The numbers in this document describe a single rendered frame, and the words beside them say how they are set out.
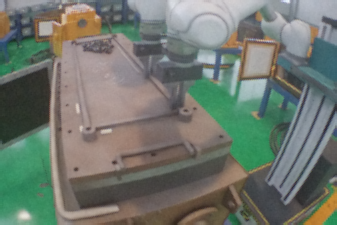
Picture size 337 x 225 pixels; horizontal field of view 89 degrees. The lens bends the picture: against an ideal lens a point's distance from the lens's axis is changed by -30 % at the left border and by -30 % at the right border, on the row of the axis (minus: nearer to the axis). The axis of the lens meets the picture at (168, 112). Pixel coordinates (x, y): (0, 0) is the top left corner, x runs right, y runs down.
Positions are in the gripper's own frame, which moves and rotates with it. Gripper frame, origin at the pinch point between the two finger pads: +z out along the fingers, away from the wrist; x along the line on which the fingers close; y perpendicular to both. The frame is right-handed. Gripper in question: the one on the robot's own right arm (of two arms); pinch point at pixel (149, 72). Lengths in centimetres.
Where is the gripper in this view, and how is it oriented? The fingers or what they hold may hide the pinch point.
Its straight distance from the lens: 93.6
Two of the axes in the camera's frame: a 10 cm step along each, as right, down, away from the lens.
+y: 4.1, 5.2, -7.5
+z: -0.7, 8.4, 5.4
